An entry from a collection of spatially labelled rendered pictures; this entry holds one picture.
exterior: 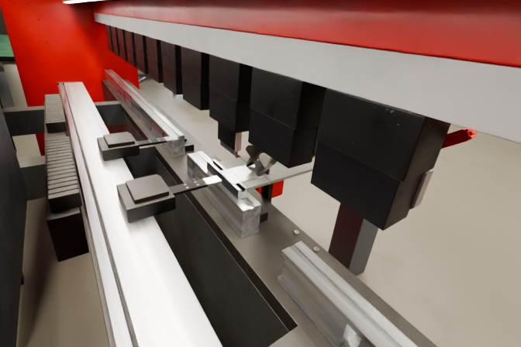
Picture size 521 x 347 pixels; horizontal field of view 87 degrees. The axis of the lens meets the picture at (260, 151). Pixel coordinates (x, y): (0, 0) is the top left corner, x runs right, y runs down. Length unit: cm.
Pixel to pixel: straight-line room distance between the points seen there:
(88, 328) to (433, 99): 174
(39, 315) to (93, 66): 185
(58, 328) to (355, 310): 154
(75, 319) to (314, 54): 171
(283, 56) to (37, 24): 242
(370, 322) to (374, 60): 43
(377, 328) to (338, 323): 7
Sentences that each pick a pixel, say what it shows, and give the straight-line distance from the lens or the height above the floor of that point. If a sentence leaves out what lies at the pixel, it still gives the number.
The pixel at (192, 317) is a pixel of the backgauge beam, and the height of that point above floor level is 99.
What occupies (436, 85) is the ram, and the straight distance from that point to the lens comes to 35.
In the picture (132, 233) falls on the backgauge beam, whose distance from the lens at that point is 68.
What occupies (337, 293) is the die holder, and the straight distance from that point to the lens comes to 60.
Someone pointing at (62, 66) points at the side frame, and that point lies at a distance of 281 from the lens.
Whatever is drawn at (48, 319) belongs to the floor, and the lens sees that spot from 192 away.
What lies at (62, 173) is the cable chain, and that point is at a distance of 85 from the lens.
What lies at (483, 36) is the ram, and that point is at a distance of 34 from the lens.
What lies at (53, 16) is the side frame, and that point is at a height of 135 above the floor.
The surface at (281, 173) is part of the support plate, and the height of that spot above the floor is 100.
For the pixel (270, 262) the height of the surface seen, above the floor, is 87.
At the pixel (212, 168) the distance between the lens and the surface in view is 89.
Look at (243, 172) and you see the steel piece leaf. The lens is 85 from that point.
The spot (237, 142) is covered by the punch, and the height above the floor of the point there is 113.
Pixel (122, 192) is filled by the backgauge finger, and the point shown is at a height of 102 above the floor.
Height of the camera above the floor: 142
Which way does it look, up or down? 24 degrees down
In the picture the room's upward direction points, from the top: 5 degrees clockwise
